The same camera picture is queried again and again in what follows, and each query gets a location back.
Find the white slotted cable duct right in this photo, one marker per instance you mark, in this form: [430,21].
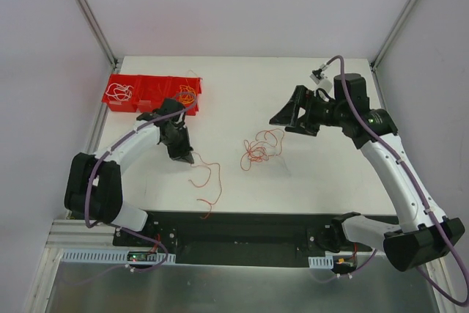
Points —
[325,262]

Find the aluminium frame post left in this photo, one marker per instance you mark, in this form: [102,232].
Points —
[97,31]

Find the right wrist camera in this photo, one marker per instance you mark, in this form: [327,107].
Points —
[323,84]

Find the white slotted cable duct left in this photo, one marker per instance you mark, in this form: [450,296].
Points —
[118,257]

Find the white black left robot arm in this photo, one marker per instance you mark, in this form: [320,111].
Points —
[94,187]

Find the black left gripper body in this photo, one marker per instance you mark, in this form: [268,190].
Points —
[177,145]

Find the aluminium frame post right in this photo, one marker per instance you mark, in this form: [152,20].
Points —
[396,28]

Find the aluminium front rail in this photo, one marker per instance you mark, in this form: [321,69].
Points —
[75,234]

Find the aluminium frame post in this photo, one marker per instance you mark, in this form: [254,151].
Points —
[396,28]
[97,31]

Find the white slotted cable duct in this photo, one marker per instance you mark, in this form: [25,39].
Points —
[118,257]
[325,262]

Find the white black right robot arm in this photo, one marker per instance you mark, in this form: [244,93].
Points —
[422,226]

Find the red plastic bin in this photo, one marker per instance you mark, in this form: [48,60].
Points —
[132,93]

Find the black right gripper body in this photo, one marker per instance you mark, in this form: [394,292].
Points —
[303,111]

